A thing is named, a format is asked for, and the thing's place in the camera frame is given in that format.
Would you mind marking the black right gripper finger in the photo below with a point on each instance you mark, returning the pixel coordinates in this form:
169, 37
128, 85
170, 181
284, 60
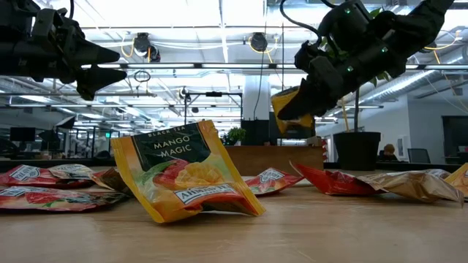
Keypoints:
311, 102

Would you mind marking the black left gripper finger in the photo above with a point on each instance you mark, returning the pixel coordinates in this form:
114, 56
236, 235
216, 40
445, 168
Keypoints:
98, 55
98, 78

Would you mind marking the yellow mango tea packet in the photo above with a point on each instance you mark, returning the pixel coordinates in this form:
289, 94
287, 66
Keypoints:
460, 180
283, 100
183, 175

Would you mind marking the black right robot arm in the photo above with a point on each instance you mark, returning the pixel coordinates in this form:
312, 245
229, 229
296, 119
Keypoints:
431, 22

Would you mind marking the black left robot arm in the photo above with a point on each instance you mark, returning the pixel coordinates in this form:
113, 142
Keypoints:
14, 11

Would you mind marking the brown wooden tea caddy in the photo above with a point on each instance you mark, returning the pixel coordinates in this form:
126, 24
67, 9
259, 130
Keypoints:
274, 159

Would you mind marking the red strawberry tea packet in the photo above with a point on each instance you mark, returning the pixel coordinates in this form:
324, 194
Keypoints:
270, 180
329, 182
55, 199
33, 177

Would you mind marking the green leafy plant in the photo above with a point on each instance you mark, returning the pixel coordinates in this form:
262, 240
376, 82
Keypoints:
357, 109

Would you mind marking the long ceiling light strip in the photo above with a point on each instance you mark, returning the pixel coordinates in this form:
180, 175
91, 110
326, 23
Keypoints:
164, 66

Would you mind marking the black plant pot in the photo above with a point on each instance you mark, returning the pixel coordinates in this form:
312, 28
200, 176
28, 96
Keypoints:
356, 151

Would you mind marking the small green background plant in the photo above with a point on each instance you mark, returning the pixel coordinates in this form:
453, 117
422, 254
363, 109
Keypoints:
237, 135

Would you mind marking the black computer monitor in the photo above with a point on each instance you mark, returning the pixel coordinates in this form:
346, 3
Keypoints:
22, 134

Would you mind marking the person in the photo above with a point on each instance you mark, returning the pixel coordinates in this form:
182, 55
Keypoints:
388, 153

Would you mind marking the black office chair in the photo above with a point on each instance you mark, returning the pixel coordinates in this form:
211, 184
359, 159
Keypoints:
419, 155

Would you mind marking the dark wall screen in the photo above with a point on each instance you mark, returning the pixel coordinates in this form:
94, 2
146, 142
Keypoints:
273, 122

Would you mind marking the silver ventilation duct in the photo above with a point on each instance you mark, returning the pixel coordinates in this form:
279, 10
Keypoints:
398, 85

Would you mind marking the black overhead rig frame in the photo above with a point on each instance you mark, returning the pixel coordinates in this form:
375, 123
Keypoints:
214, 94

